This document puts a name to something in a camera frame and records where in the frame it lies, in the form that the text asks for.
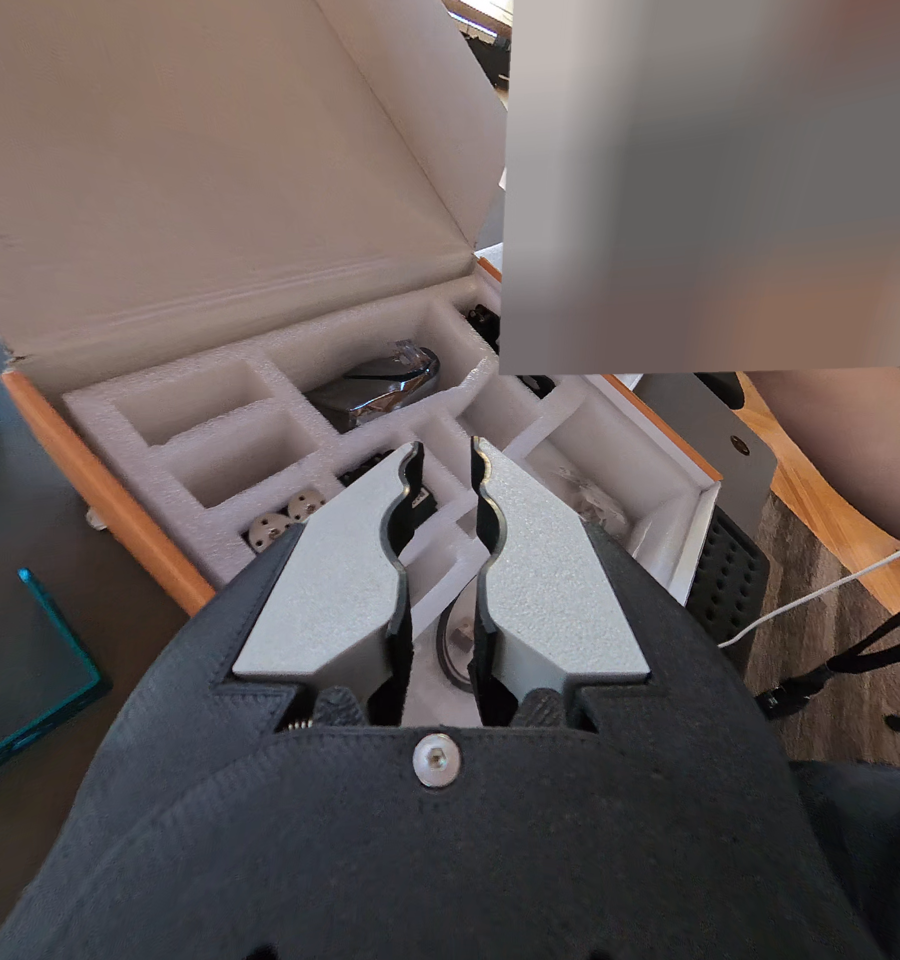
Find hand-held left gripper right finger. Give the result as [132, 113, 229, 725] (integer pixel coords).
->
[468, 435, 653, 727]

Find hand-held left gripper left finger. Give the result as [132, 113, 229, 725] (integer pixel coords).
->
[231, 439, 428, 729]

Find silver antistatic bag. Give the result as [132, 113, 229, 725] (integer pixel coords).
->
[303, 339, 442, 435]

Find white foam box insert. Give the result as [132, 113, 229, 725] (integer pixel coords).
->
[61, 288, 722, 727]

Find orange cardboard kit box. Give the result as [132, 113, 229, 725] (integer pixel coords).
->
[0, 0, 724, 616]

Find person's right forearm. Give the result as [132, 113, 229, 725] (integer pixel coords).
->
[750, 367, 900, 543]

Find clear bag of small parts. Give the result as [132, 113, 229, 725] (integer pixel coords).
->
[547, 461, 634, 530]

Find black perforated panel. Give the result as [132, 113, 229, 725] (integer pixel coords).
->
[678, 504, 772, 650]

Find grey metal panel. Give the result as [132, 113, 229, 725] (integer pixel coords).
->
[633, 371, 779, 545]

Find person's dark trousers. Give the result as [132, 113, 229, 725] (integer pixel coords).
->
[791, 761, 900, 960]

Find black coiled cable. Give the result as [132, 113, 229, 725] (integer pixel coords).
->
[435, 588, 482, 690]

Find black cable with plug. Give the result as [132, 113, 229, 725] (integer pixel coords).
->
[757, 592, 900, 717]

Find thin white cable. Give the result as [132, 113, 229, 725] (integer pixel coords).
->
[718, 531, 900, 650]

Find large blue metal bracket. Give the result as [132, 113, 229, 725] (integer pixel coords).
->
[0, 567, 113, 785]

